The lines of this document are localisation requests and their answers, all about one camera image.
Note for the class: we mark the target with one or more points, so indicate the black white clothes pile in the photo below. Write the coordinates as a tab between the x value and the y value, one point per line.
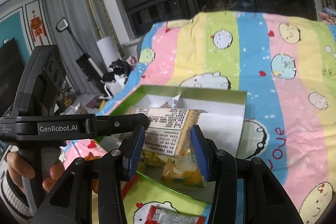
119	70

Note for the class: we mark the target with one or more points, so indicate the black television screen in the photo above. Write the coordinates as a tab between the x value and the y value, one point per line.
11	69

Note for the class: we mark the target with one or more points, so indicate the potted green plant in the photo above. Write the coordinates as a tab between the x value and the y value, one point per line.
65	98

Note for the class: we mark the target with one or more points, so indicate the black upright vacuum cleaner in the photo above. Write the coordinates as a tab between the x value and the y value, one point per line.
86	63

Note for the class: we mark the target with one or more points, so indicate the cracker packet with label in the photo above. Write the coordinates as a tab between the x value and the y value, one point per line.
169	129

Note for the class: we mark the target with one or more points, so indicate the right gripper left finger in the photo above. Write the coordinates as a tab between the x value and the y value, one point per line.
115	167

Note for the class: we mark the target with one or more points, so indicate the colourful cartoon bed sheet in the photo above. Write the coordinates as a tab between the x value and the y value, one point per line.
286	66

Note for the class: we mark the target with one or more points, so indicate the white cylinder bin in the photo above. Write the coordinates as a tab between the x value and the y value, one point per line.
108	49

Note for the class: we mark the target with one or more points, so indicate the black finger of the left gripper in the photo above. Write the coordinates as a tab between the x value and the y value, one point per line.
111	125

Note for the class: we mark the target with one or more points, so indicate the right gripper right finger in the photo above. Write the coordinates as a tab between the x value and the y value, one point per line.
264	198

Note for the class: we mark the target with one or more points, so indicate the green cardboard box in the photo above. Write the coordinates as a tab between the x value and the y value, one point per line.
222	122

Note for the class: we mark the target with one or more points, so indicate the white blue nut packet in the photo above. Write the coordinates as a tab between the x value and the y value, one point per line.
172	103

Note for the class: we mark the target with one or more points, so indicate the person's left hand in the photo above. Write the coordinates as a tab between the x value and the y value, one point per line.
19	168

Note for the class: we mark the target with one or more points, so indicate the grey curtain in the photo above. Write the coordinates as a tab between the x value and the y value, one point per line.
73	29

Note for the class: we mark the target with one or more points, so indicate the red chinese knot decoration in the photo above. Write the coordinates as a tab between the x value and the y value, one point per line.
37	30

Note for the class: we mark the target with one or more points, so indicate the red white snack packet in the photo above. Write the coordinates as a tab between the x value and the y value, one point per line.
158	215

